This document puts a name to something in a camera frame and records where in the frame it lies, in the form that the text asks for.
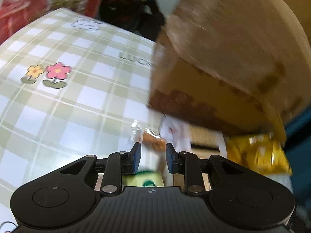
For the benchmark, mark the white cracker packet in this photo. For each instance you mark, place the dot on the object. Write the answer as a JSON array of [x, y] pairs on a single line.
[[191, 138]]

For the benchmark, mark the small clear biscuit packet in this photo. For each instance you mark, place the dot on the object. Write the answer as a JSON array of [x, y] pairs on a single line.
[[147, 137]]

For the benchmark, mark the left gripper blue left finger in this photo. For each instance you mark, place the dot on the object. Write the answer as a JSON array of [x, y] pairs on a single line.
[[115, 166]]

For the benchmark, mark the black exercise bike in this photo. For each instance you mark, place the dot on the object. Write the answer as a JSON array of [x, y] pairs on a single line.
[[142, 17]]

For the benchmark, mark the cardboard box with plastic liner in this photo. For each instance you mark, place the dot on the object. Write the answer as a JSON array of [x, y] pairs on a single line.
[[236, 66]]

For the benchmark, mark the red printed backdrop cloth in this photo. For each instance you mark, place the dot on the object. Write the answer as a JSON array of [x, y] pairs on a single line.
[[43, 2]]

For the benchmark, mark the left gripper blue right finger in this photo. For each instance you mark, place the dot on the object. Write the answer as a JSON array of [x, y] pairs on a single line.
[[186, 164]]

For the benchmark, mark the small green white packet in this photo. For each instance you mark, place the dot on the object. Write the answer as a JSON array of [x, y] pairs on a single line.
[[143, 179]]

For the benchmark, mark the yellow chip bag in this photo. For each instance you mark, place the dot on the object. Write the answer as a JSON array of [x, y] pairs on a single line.
[[260, 153]]

